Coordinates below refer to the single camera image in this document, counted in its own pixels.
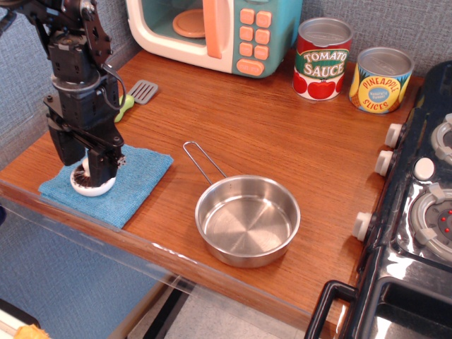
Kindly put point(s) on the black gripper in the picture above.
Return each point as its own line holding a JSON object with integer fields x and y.
{"x": 81, "y": 115}

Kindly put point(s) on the white toy mushroom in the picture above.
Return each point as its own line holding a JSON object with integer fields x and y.
{"x": 84, "y": 187}

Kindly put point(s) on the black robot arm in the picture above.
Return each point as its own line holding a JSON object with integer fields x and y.
{"x": 72, "y": 37}

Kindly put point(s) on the blue folded cloth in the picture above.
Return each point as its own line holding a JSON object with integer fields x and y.
{"x": 134, "y": 183}

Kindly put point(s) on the clear acrylic table guard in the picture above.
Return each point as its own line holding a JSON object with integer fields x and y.
{"x": 73, "y": 278}

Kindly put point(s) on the orange microwave turntable plate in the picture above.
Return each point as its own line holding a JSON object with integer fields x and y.
{"x": 190, "y": 24}

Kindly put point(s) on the orange fuzzy object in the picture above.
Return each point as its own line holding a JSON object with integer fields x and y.
{"x": 31, "y": 332}

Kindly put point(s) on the teal toy microwave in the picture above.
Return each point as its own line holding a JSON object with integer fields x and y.
{"x": 246, "y": 38}

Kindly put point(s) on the tomato sauce can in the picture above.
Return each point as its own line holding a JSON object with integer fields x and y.
{"x": 323, "y": 47}

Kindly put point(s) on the white stove knob bottom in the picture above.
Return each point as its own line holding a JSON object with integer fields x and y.
{"x": 361, "y": 225}

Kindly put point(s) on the white stove knob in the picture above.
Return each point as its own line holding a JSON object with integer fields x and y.
{"x": 361, "y": 225}
{"x": 383, "y": 162}
{"x": 392, "y": 135}

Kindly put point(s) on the white stove knob middle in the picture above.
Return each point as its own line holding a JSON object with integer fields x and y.
{"x": 383, "y": 162}

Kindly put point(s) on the pineapple slices can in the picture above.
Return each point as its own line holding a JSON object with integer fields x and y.
{"x": 380, "y": 79}

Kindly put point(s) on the white stove knob top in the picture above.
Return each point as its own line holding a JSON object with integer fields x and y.
{"x": 392, "y": 135}

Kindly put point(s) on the white round stove button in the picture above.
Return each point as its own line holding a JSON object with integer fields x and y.
{"x": 424, "y": 169}

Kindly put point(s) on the black toy stove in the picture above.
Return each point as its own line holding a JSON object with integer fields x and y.
{"x": 403, "y": 290}

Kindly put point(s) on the grey stove burner front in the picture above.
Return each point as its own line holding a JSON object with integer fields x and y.
{"x": 430, "y": 220}

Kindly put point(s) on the grey stove burner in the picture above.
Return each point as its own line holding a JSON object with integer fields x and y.
{"x": 430, "y": 220}
{"x": 441, "y": 149}

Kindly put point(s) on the grey stove burner back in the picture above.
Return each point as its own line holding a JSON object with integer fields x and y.
{"x": 441, "y": 149}

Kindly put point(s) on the green handled grey spatula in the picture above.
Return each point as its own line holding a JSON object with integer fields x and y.
{"x": 141, "y": 93}

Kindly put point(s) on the silver pot with handle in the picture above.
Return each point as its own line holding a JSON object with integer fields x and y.
{"x": 247, "y": 221}

